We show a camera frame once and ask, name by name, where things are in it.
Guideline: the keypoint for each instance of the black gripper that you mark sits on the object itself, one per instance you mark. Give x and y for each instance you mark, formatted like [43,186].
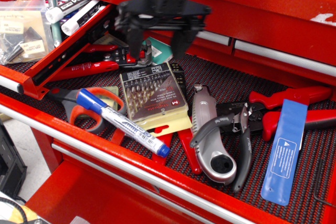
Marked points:
[185,17]

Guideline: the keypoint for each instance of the blue white marker pen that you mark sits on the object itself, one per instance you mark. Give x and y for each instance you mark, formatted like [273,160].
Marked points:
[123,123]

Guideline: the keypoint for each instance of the teal pen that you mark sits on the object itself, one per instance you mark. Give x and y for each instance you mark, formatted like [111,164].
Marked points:
[55,26]

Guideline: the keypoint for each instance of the red small open drawer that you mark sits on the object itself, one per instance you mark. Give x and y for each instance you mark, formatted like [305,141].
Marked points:
[30,78]

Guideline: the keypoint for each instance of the teal small box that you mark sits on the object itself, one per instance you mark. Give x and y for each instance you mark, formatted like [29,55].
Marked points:
[161,52]

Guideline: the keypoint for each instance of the drill bit set case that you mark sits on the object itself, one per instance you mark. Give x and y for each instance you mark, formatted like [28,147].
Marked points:
[154,100]

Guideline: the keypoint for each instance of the black white marker lower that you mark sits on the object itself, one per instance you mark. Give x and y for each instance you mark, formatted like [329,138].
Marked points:
[80,18]

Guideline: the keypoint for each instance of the black white marker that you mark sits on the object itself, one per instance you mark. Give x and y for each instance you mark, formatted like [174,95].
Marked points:
[67,7]
[80,18]

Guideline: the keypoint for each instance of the yellow sticky note pad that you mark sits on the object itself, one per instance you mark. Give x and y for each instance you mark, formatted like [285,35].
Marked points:
[106,94]

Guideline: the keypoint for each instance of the black white marker upper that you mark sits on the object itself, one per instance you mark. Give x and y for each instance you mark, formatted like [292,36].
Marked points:
[67,7]

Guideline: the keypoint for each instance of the orange grey scissors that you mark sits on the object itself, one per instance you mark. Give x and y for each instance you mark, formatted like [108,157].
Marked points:
[76,104]

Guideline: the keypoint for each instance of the red tool chest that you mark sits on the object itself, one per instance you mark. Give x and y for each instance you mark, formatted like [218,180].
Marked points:
[263,46]

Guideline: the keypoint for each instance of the plastic bag of parts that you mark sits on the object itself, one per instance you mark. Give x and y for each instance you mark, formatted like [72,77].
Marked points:
[25,32]

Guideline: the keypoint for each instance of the silver utility knife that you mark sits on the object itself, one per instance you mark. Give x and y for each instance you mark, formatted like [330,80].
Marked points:
[211,155]

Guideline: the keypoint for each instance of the blue plastic pry tool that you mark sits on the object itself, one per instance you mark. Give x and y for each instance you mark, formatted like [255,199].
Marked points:
[284,154]

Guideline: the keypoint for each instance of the black box on floor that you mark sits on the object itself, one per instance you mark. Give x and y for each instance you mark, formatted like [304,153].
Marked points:
[13,169]

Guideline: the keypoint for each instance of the black allen key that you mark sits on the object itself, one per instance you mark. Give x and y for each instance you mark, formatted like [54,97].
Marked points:
[317,185]

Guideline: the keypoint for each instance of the red wire stripper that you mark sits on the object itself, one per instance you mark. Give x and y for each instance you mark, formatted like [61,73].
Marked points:
[97,59]

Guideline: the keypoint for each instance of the red handled pliers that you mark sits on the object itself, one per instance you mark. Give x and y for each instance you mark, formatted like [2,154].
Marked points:
[185,137]

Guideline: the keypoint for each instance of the grey handled flush cutters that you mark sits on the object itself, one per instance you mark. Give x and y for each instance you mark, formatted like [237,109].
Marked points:
[239,128]

